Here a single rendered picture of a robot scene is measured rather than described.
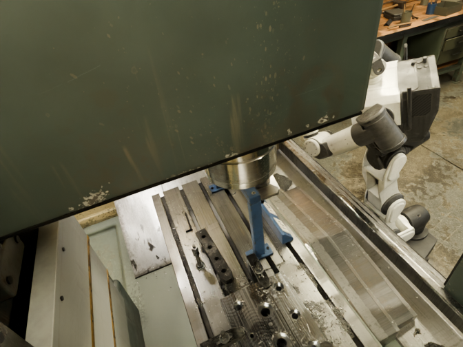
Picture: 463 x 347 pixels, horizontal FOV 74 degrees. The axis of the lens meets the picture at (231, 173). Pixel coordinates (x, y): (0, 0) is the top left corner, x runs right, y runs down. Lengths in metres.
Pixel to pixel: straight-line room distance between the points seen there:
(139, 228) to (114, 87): 1.36
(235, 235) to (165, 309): 0.47
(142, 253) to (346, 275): 0.97
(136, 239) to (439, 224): 2.15
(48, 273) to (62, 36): 0.50
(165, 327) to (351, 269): 0.83
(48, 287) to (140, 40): 0.51
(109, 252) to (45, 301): 1.19
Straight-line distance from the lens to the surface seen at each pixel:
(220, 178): 0.59
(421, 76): 1.34
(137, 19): 0.37
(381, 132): 1.17
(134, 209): 1.75
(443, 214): 2.85
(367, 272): 1.45
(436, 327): 1.48
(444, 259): 2.56
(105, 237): 1.96
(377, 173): 1.69
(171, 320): 1.49
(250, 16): 0.41
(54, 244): 0.79
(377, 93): 1.29
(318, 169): 1.75
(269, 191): 1.01
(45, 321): 0.68
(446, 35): 4.23
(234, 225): 1.34
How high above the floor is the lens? 1.92
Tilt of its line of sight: 40 degrees down
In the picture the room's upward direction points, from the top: 9 degrees counter-clockwise
